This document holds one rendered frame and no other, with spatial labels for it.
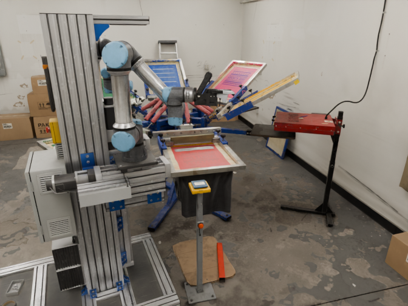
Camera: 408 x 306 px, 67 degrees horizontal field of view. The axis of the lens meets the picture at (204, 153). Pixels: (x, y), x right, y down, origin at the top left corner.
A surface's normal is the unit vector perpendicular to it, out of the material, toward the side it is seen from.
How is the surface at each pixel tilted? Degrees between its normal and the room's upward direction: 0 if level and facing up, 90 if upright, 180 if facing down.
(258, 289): 0
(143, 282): 0
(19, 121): 88
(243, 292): 0
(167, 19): 90
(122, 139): 98
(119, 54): 83
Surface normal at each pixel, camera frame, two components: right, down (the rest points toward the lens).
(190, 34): 0.25, 0.36
